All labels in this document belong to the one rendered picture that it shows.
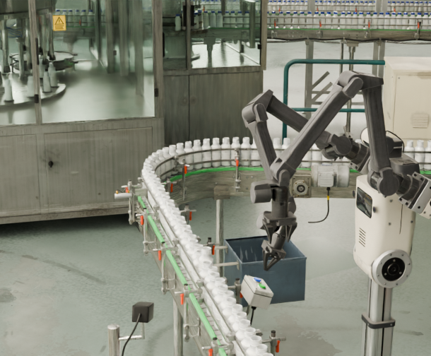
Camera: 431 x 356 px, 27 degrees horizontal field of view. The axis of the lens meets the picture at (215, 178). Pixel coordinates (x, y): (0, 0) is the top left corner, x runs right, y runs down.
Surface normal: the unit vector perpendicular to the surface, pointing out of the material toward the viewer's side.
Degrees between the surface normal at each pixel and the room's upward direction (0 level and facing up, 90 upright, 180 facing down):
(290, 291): 90
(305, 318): 0
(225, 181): 90
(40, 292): 0
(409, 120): 90
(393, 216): 90
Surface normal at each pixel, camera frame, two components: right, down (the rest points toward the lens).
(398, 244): 0.24, 0.47
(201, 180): 0.45, 0.28
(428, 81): -0.07, 0.30
